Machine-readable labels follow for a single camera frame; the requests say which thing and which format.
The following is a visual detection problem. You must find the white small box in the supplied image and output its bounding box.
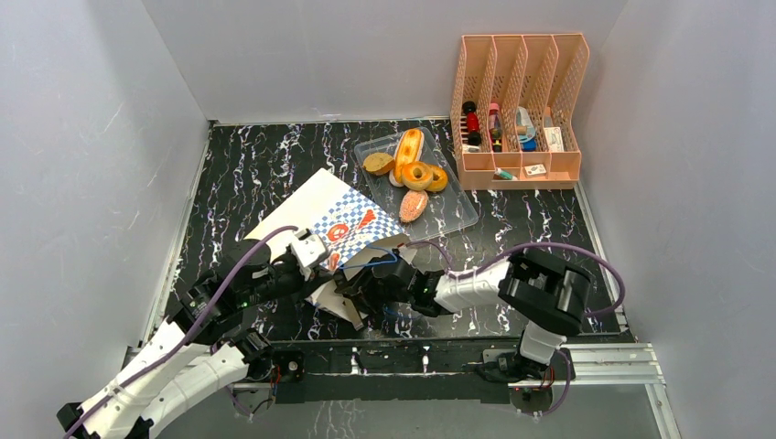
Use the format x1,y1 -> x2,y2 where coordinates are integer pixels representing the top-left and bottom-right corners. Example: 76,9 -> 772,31
543,106 -> 565,153

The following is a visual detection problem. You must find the checkered paper bread bag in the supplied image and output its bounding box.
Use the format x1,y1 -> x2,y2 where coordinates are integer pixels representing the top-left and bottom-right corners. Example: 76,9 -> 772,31
245,168 -> 419,331

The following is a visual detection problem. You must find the clear plastic tray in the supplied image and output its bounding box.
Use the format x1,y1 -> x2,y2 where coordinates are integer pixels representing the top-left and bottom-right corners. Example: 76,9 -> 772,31
361,127 -> 479,241

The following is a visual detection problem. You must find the small white card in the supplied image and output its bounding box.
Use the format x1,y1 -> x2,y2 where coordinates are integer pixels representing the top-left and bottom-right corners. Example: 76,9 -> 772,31
523,164 -> 547,178

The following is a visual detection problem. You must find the brown round fake bread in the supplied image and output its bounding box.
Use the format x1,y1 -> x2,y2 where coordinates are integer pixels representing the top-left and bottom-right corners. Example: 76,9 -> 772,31
362,152 -> 395,176

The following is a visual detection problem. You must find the small orange fake bread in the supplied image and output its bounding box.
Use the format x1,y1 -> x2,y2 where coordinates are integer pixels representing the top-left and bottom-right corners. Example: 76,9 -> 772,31
399,190 -> 429,223

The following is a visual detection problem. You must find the pale bagel fake bread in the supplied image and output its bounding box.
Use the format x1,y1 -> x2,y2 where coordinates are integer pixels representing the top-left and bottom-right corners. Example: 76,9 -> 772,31
400,161 -> 433,191

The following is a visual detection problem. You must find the blue tape roll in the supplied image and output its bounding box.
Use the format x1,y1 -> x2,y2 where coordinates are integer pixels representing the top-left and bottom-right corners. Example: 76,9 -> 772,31
515,106 -> 537,152

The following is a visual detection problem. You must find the red black dumbbell toy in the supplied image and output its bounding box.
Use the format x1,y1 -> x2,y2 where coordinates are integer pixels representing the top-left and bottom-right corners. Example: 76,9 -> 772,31
462,101 -> 482,146

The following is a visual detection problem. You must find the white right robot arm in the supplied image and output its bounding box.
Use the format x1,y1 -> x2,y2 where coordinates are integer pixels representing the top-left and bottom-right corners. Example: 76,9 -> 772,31
334,248 -> 592,383

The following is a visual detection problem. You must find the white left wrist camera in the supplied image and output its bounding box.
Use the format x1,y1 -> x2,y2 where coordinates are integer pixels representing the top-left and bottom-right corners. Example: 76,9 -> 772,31
289,229 -> 329,270

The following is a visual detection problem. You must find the red pink bottle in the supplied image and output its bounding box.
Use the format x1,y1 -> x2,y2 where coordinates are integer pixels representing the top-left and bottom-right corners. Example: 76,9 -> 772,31
488,102 -> 502,153

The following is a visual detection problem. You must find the peach desk file organizer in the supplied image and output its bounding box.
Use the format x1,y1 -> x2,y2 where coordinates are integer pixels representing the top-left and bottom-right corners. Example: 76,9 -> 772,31
450,33 -> 590,190

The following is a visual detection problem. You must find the aluminium front rail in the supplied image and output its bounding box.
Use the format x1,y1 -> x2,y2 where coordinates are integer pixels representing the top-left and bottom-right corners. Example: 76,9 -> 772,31
116,342 -> 667,391

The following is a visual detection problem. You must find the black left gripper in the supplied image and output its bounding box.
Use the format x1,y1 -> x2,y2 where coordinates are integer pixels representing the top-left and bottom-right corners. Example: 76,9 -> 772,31
242,254 -> 335,306

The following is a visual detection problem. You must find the round yellow fake bun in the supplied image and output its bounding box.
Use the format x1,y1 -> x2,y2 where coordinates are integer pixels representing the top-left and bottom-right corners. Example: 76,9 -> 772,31
426,165 -> 448,193

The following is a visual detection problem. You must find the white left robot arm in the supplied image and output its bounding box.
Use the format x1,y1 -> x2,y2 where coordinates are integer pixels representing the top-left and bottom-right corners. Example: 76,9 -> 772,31
57,230 -> 331,438

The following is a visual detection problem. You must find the yellow fake bread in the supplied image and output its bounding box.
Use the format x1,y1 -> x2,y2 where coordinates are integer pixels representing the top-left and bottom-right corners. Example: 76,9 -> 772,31
389,128 -> 425,187

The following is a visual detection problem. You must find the green tipped tube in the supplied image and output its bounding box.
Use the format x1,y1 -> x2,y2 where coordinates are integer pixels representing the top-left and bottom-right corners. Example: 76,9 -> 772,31
493,167 -> 519,181

